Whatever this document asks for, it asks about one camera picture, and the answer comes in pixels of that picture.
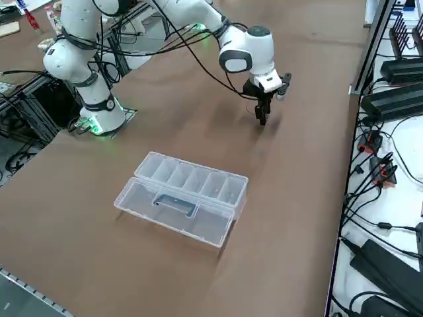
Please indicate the black slotted rack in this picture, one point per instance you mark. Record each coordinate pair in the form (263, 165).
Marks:
(404, 36)

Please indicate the orange black connector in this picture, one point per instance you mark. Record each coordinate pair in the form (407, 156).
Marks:
(371, 141)
(385, 173)

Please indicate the aluminium profile post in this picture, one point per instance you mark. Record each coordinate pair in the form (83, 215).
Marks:
(373, 46)

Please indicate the long black power adaptor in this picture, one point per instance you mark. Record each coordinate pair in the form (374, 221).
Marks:
(383, 267)

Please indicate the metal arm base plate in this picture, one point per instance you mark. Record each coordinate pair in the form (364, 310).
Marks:
(130, 113)

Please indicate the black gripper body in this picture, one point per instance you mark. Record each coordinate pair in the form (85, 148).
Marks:
(254, 90)

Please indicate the transparent plastic compartment box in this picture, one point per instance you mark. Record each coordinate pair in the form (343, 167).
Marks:
(181, 204)

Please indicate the wooden board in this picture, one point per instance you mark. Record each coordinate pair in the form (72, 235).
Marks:
(9, 29)

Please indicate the black power supply brick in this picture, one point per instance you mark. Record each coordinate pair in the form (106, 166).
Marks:
(393, 100)
(403, 71)

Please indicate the red plastic tool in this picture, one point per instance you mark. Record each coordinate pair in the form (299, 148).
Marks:
(31, 20)

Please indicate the white bottle red cap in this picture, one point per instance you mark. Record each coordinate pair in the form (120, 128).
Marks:
(52, 16)

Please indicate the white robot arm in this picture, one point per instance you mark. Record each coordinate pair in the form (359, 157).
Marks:
(251, 56)

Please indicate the aluminium rail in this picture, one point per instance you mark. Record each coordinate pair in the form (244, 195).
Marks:
(26, 287)

